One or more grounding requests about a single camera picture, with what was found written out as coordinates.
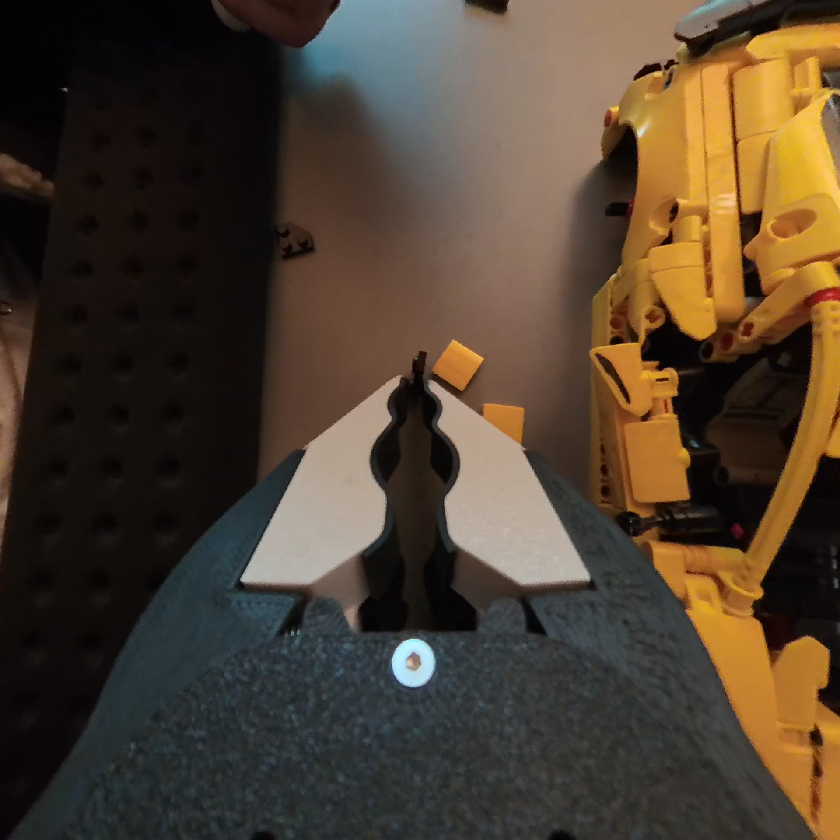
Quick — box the yellow curved slope piece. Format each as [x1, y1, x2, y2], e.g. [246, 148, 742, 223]
[482, 403, 526, 448]
[431, 339, 486, 393]

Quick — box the person's left hand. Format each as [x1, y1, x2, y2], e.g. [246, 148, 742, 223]
[210, 0, 343, 48]

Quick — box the yellow toy brick car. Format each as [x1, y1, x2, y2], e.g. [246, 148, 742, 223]
[589, 0, 840, 834]

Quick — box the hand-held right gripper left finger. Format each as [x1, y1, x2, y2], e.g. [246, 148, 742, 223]
[240, 376, 413, 602]

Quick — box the grey desk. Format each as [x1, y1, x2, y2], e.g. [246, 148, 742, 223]
[256, 0, 840, 840]

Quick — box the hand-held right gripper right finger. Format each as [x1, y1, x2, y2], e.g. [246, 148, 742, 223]
[425, 379, 593, 602]

